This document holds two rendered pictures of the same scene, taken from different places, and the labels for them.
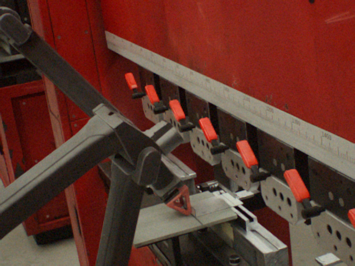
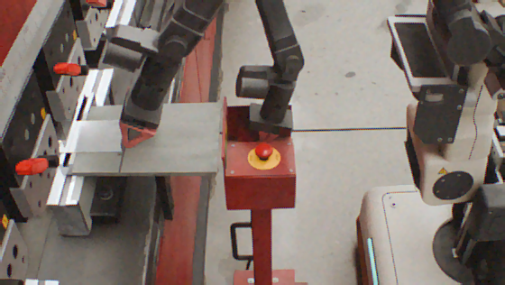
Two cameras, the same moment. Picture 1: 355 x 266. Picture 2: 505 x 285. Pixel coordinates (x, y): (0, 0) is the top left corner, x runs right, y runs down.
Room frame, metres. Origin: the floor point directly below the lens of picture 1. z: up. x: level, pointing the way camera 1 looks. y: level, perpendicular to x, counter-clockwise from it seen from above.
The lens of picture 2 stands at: (2.26, 0.49, 1.75)
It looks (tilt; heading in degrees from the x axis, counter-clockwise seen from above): 45 degrees down; 200
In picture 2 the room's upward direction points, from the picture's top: 2 degrees counter-clockwise
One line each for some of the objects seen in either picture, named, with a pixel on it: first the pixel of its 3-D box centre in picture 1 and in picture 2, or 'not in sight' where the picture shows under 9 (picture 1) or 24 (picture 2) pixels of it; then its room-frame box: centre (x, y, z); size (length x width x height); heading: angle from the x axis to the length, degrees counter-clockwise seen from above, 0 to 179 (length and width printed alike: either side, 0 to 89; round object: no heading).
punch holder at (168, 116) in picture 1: (184, 106); (9, 147); (1.85, -0.03, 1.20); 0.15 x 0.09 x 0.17; 18
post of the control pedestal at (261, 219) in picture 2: not in sight; (261, 243); (1.34, 0.16, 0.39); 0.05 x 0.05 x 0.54; 19
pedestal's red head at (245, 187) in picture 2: not in sight; (259, 152); (1.34, 0.16, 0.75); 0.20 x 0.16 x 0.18; 19
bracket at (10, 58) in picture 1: (28, 70); not in sight; (2.79, 0.56, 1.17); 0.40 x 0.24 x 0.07; 18
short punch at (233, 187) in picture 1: (224, 175); (64, 110); (1.64, -0.11, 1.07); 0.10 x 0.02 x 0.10; 18
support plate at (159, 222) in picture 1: (173, 217); (148, 138); (1.59, 0.04, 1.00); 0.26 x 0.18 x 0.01; 108
